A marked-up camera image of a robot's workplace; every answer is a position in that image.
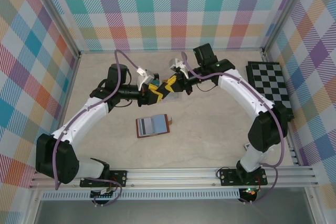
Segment grey card with magnetic stripe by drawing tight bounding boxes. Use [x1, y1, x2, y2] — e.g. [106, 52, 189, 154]
[136, 118, 155, 135]

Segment aluminium mounting rail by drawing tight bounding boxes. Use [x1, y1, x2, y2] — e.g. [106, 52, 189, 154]
[28, 166, 318, 189]

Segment aluminium side rail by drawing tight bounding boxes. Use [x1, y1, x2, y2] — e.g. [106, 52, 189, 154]
[46, 56, 81, 169]
[262, 52, 300, 166]

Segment thin black wire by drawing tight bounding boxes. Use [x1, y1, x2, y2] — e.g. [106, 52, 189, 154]
[195, 82, 218, 92]
[115, 99, 132, 108]

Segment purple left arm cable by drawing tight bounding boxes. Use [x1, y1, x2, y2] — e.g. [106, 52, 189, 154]
[54, 49, 141, 207]

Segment aluminium frame post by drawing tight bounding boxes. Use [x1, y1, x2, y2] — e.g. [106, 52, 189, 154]
[261, 0, 312, 56]
[26, 0, 81, 59]

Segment brown leather card holder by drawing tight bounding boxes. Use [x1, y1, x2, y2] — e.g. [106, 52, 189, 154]
[135, 113, 174, 138]

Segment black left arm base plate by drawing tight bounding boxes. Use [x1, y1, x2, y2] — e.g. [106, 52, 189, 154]
[79, 170, 128, 188]

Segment slotted grey cable duct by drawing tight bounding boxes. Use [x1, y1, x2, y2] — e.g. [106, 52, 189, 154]
[41, 188, 241, 200]

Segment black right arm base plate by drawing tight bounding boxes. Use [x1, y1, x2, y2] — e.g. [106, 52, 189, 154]
[217, 168, 268, 187]

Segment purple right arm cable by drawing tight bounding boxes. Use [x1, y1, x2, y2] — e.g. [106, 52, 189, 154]
[181, 50, 287, 205]

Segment aluminium frame crossbar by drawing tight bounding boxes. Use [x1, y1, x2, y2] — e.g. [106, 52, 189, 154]
[78, 48, 265, 55]

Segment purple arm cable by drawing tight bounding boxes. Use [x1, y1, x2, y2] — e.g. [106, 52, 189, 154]
[54, 49, 141, 207]
[181, 50, 287, 205]

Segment black grey folding chessboard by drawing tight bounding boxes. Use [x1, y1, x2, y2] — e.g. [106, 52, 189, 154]
[245, 61, 295, 122]

